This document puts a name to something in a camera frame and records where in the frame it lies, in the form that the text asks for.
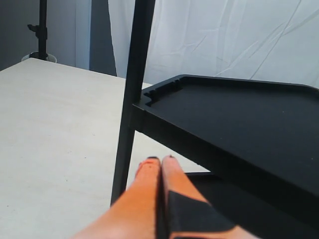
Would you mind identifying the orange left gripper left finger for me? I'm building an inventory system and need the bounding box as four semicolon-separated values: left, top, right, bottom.
73;157;161;239

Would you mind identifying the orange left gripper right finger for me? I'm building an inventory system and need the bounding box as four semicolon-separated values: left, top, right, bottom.
161;155;257;239

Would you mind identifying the black shelf rack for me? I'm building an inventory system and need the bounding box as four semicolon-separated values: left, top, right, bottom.
111;0;319;239

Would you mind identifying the white backdrop curtain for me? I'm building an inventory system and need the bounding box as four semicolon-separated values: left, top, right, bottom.
75;0;319;87

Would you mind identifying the black light stand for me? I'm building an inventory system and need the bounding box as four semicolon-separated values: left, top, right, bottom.
21;0;57;63

